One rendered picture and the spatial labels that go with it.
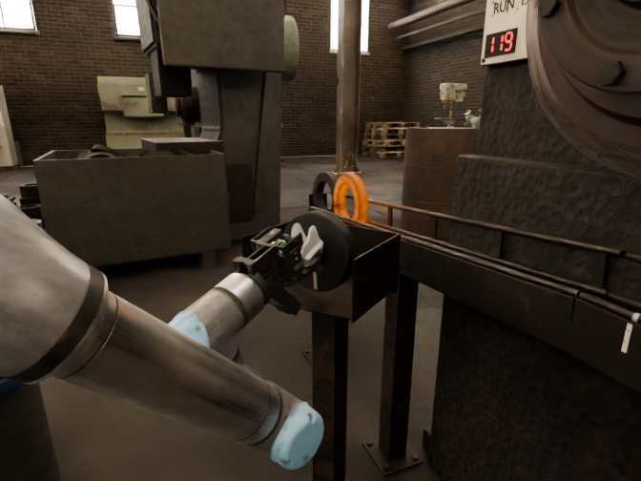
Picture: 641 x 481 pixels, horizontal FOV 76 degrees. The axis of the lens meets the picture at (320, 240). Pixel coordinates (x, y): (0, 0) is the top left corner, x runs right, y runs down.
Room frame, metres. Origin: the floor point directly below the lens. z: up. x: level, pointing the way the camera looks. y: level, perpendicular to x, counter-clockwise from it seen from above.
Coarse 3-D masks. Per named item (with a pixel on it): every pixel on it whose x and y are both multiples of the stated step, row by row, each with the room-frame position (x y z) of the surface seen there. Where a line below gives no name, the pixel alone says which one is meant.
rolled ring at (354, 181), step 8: (344, 176) 1.31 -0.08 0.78; (352, 176) 1.29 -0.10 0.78; (336, 184) 1.37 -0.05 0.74; (344, 184) 1.33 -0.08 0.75; (352, 184) 1.27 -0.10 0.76; (360, 184) 1.26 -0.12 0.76; (336, 192) 1.37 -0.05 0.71; (344, 192) 1.37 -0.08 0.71; (352, 192) 1.27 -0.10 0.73; (360, 192) 1.24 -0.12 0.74; (336, 200) 1.37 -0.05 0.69; (344, 200) 1.37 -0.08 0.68; (360, 200) 1.23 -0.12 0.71; (336, 208) 1.37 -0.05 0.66; (344, 208) 1.37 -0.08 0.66; (360, 208) 1.22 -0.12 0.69; (344, 216) 1.34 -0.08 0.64; (360, 216) 1.23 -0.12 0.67
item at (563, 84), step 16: (544, 48) 0.63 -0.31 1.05; (544, 64) 0.62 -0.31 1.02; (560, 80) 0.60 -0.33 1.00; (576, 80) 0.55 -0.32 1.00; (560, 96) 0.59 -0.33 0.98; (576, 96) 0.57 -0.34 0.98; (592, 96) 0.53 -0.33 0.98; (608, 96) 0.51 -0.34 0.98; (624, 96) 0.49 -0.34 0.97; (640, 96) 0.48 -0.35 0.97; (576, 112) 0.57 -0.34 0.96; (592, 112) 0.55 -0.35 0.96; (608, 112) 0.51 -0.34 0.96; (624, 112) 0.49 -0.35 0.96; (640, 112) 0.47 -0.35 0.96; (592, 128) 0.54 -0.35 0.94; (608, 128) 0.52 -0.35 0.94; (624, 128) 0.51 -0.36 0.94; (640, 128) 0.49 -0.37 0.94; (624, 144) 0.50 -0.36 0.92; (640, 144) 0.49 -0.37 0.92
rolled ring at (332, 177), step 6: (324, 174) 1.47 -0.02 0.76; (330, 174) 1.46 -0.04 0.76; (318, 180) 1.52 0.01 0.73; (324, 180) 1.47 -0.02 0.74; (330, 180) 1.44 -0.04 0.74; (336, 180) 1.43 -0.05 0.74; (318, 186) 1.53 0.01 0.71; (330, 186) 1.44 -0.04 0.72; (318, 192) 1.54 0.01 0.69; (318, 198) 1.54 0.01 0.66; (318, 204) 1.53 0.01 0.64; (324, 204) 1.54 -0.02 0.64; (330, 210) 1.43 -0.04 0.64
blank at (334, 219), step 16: (288, 224) 0.78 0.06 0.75; (304, 224) 0.76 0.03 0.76; (320, 224) 0.74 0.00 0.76; (336, 224) 0.73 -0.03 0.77; (336, 240) 0.72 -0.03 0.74; (352, 240) 0.73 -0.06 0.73; (336, 256) 0.72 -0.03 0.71; (352, 256) 0.72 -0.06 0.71; (320, 272) 0.74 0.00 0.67; (336, 272) 0.72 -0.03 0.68; (320, 288) 0.74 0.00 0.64
